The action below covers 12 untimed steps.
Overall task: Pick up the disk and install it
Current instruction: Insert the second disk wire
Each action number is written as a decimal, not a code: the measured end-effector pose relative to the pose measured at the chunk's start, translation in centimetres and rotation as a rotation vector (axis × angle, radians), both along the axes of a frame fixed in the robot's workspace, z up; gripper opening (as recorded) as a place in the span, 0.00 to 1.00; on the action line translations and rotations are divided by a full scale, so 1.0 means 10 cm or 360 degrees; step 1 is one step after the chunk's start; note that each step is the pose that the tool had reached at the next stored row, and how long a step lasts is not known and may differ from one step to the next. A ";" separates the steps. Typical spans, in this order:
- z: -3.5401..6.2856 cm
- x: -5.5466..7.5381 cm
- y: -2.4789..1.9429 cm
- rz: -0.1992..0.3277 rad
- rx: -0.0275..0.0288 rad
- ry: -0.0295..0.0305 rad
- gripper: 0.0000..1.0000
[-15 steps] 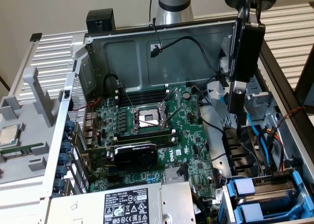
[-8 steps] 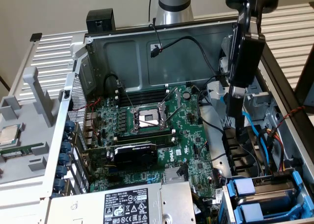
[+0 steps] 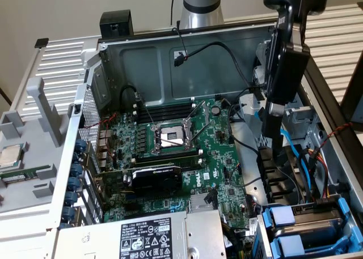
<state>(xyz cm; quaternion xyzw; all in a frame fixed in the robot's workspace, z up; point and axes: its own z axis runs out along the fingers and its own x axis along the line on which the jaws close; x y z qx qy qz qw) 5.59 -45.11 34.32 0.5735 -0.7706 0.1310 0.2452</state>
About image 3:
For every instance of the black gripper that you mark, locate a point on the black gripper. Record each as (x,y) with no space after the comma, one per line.
(286,72)

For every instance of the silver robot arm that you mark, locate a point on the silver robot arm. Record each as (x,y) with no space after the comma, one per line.
(198,15)

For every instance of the empty blue disk carrier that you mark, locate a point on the empty blue disk carrier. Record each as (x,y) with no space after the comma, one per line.
(287,246)

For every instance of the silver drive cage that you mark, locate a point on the silver drive cage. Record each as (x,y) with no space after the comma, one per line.
(297,117)

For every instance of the dark flat panel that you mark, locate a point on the dark flat panel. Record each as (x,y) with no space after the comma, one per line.
(353,94)

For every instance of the round coin battery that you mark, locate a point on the round coin battery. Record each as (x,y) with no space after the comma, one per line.
(215,110)

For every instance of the black RAM slot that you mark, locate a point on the black RAM slot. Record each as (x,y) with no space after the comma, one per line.
(187,164)
(167,108)
(167,116)
(167,154)

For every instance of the CPU socket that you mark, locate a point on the CPU socket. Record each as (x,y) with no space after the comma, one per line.
(170,137)

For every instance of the open PC case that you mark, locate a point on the open PC case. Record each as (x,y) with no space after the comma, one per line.
(141,72)

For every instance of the metal locking lever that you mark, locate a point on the metal locking lever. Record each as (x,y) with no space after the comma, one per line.
(146,111)

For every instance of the silver heat sink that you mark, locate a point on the silver heat sink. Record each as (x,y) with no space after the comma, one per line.
(198,203)

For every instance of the hard drive in blue caddy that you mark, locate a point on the hard drive in blue caddy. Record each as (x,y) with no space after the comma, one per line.
(262,242)

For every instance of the black graphics card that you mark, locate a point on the black graphics card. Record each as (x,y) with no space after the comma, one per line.
(153,182)

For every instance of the small black box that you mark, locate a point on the small black box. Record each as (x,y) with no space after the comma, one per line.
(116,23)

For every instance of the green motherboard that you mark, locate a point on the green motherboard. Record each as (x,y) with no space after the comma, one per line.
(164,205)

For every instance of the silver power supply unit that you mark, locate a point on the silver power supply unit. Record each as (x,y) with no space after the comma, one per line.
(198,230)

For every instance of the grey parts rack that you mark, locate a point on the grey parts rack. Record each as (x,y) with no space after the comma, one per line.
(34,168)

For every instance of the green RAM stick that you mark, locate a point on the green RAM stick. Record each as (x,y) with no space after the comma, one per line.
(20,172)

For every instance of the silver CPU chip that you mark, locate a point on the silver CPU chip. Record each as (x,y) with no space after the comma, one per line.
(10,156)

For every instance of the silver camera box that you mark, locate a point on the silver camera box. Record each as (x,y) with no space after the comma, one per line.
(275,108)

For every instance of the black plastic fan duct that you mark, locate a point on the black plastic fan duct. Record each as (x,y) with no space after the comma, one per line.
(266,174)

